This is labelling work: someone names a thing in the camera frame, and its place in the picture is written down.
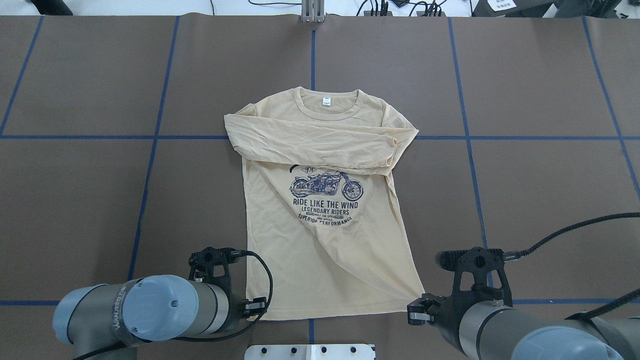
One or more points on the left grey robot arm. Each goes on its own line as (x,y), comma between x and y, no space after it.
(110,321)

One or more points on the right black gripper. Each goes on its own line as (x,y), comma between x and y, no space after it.
(446,311)

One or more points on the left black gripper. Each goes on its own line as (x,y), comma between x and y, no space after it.
(236,306)

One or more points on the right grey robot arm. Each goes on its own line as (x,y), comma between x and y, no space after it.
(479,320)

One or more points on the aluminium camera post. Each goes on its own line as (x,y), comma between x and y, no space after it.
(313,11)

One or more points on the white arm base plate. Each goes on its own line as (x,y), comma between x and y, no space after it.
(345,351)

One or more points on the cream long-sleeve graphic shirt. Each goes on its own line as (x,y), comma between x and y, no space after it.
(321,207)

